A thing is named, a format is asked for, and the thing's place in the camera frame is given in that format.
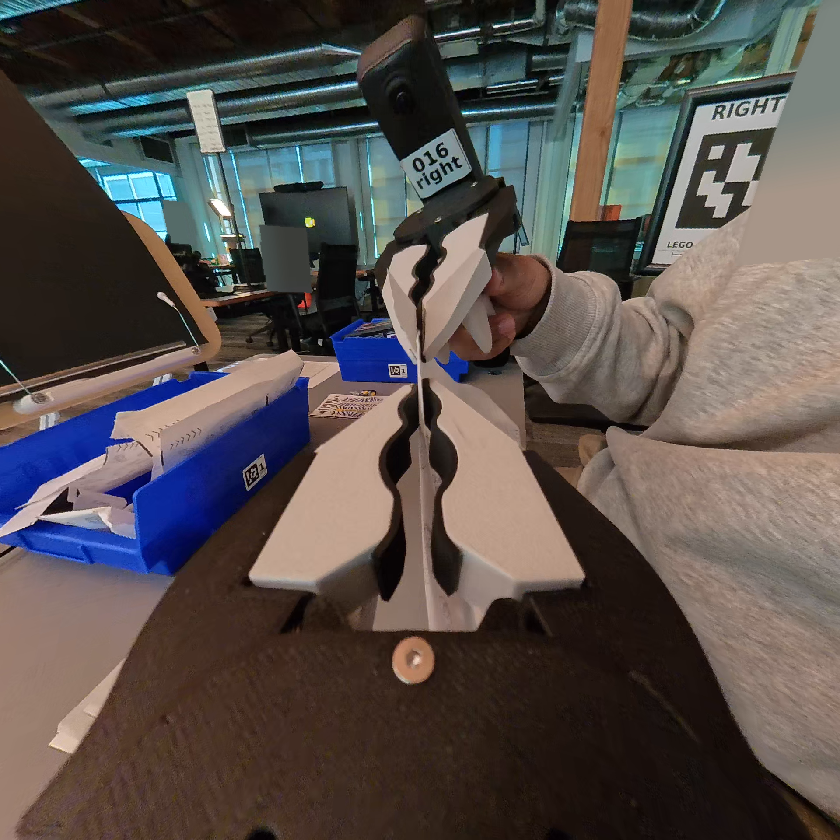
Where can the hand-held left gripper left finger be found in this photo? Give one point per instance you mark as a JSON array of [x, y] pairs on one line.
[[328, 518]]

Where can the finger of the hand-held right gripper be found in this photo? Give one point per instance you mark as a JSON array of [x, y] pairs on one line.
[[397, 295], [466, 269]]

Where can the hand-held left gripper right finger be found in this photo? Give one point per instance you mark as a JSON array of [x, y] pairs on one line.
[[505, 518]]

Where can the white printed paper bag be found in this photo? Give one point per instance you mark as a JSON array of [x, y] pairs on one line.
[[415, 525]]

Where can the person's right forearm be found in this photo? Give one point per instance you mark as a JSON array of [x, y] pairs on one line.
[[623, 341]]

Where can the person's right hand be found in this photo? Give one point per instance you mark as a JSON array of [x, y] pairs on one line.
[[518, 295]]

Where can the black office chair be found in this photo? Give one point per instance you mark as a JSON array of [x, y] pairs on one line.
[[334, 289], [600, 253]]

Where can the blue plastic bin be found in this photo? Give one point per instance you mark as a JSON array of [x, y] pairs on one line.
[[197, 499], [367, 364]]

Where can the large black monitor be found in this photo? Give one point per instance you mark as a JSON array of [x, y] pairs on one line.
[[328, 216]]

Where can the striped sticker sheet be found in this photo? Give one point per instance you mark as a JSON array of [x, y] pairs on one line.
[[344, 407]]

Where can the pile of torn paper bags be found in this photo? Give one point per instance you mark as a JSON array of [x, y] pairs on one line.
[[197, 410]]

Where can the white light panel stand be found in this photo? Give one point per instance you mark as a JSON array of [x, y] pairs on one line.
[[205, 121]]

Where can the person's torso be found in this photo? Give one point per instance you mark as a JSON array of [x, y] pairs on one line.
[[754, 590]]

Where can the framed marker poster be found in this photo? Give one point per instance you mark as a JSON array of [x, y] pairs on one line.
[[715, 170]]

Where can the white instruction booklet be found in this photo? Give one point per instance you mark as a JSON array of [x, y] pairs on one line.
[[85, 715]]

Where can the wooden document stand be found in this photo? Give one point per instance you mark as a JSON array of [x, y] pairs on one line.
[[65, 262]]

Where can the wooden post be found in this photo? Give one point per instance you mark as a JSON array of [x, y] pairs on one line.
[[600, 118]]

